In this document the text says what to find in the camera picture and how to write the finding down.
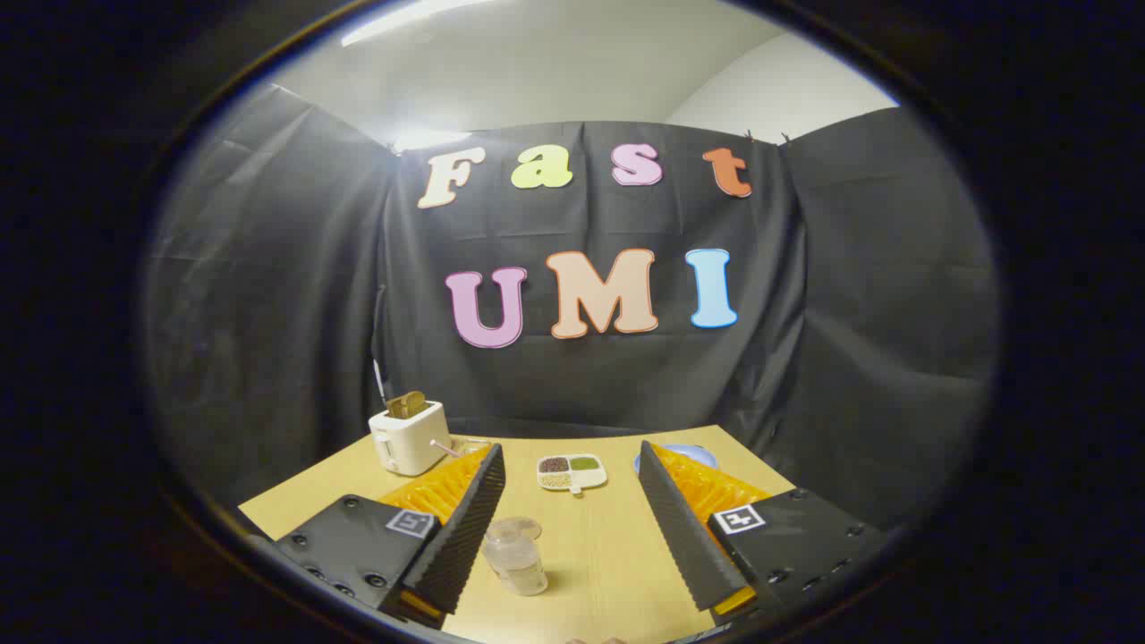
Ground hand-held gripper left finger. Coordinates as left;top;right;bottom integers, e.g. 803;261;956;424
268;443;507;631

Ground black backdrop cloth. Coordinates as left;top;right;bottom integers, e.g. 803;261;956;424
143;85;998;529

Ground white toaster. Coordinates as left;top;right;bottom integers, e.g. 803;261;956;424
369;400;451;477

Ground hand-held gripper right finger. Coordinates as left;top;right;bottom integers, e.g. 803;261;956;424
638;440;886;629

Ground wooden table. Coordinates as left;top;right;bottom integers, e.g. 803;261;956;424
237;425;797;644

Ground light blue plate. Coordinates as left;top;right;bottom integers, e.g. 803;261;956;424
634;444;719;475

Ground white divided bean dish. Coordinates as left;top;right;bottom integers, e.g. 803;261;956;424
537;453;608;496

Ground clear plastic juice bottle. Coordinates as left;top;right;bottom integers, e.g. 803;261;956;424
483;516;548;597

